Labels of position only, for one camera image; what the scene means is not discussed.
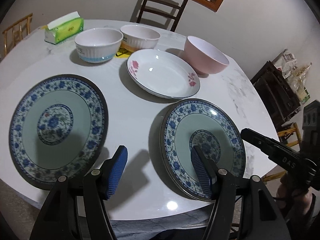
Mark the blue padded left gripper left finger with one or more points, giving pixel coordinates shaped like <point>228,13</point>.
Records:
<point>112,171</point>

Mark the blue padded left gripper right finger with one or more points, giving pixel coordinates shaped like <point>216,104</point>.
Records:
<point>204,171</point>

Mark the blue floral plate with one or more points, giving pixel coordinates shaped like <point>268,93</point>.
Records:
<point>58,129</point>
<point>197,122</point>

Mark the white plate pink roses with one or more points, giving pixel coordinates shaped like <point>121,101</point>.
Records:
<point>163,74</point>

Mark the pink bowl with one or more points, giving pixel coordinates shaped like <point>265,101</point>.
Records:
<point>203,56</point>

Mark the white bowl blue base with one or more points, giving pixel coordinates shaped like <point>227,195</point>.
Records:
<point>98,45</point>

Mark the white bowl orange base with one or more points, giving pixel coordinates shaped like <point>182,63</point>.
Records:
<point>137,37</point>

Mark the person's right hand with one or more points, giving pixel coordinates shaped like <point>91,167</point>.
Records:
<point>291,198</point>

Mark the small yellow wooden stool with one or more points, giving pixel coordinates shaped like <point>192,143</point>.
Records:
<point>284,134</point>

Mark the dark wooden shelf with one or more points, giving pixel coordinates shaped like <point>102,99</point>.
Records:
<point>279,99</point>

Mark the bags on shelf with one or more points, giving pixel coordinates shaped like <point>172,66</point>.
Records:
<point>295,75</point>

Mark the yellow round warning sticker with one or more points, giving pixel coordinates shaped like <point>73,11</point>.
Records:
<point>122,53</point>

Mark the green tissue box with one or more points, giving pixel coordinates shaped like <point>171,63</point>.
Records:
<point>64,27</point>

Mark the dark wooden chair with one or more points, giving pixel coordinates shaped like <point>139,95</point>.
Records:
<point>171,10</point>

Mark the light wooden chair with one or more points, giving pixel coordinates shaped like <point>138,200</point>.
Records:
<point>16,33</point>

